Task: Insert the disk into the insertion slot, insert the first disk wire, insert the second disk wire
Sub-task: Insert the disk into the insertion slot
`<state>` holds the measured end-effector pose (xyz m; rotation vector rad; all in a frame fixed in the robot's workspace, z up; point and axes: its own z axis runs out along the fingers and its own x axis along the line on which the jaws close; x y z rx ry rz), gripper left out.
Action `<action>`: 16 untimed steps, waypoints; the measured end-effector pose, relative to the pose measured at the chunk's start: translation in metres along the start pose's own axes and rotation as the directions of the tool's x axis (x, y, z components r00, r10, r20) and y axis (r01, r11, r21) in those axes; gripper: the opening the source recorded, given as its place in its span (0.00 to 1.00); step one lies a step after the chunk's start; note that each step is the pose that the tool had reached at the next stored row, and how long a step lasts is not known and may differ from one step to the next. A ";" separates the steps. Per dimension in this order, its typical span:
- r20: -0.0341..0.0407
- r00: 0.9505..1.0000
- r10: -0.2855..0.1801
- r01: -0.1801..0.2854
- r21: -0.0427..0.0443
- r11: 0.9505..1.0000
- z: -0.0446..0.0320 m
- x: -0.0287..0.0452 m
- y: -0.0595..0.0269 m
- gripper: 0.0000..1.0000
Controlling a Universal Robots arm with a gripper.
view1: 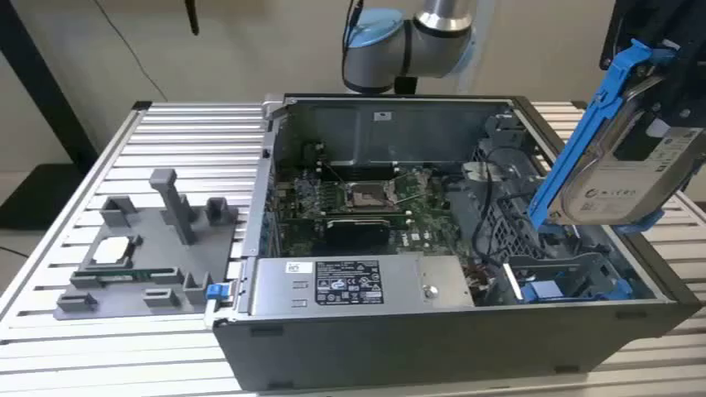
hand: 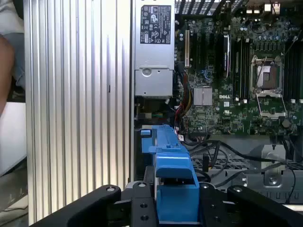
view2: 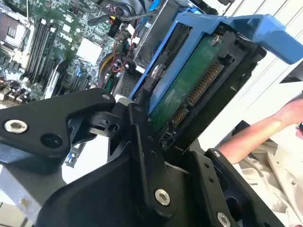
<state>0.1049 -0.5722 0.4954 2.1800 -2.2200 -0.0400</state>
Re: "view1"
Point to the black open PC case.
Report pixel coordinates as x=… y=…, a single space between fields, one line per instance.
x=413 y=351

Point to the grey parts rack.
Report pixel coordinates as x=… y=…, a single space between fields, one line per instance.
x=160 y=256

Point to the silver power supply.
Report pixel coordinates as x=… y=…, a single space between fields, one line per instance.
x=440 y=285

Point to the CPU socket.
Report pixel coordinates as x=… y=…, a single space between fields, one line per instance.
x=368 y=195

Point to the blue case latch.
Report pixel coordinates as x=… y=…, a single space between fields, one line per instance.
x=215 y=291

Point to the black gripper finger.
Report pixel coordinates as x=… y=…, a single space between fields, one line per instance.
x=639 y=142

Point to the green motherboard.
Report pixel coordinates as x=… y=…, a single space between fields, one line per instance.
x=424 y=231

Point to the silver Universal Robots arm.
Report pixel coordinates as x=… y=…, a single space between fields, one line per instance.
x=380 y=62

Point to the black hanging antenna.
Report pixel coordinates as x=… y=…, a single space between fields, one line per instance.
x=191 y=16

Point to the hard disk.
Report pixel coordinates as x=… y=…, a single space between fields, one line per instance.
x=611 y=186

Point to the thin metal locking lever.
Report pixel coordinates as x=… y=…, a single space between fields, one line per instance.
x=411 y=197

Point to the green RAM stick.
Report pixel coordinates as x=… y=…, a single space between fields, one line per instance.
x=129 y=277

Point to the silver CPU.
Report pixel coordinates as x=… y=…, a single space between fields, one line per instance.
x=112 y=251

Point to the black stand with base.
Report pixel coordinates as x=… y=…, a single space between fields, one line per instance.
x=38 y=103

